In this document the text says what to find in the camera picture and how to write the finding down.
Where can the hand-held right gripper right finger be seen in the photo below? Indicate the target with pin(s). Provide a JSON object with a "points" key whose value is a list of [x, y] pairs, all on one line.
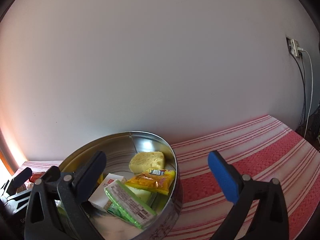
{"points": [[222, 173]]}

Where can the red striped tablecloth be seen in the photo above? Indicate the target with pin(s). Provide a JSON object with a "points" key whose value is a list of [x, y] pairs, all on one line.
{"points": [[250, 155]]}

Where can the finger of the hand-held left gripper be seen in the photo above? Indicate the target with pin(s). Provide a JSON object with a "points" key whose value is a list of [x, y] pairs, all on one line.
{"points": [[22, 176]]}

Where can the white charger plug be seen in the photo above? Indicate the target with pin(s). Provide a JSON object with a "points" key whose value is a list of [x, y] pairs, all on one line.
{"points": [[297, 47]]}

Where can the yellow snack packet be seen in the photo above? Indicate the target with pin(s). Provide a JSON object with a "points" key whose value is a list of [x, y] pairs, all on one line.
{"points": [[150, 181]]}

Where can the white card box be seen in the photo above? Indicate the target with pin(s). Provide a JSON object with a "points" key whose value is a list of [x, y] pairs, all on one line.
{"points": [[107, 190]]}

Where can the white wall socket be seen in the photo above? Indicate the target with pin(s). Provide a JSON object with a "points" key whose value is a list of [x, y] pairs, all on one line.
{"points": [[289, 45]]}

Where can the dark object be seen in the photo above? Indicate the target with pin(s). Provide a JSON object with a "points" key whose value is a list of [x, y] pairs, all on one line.
{"points": [[315, 127]]}

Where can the yellow sponge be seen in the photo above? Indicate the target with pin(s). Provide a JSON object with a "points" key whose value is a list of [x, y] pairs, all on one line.
{"points": [[147, 161]]}

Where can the round blue cookie tin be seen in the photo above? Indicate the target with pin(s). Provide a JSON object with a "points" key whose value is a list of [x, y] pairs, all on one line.
{"points": [[117, 145]]}

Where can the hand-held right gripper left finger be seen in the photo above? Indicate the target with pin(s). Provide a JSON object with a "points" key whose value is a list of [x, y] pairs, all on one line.
{"points": [[90, 172]]}

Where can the red snack packet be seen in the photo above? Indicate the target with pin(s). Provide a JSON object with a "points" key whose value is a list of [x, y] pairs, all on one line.
{"points": [[33, 177]]}

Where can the wooden door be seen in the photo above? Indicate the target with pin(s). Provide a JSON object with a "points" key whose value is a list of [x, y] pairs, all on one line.
{"points": [[3, 160]]}

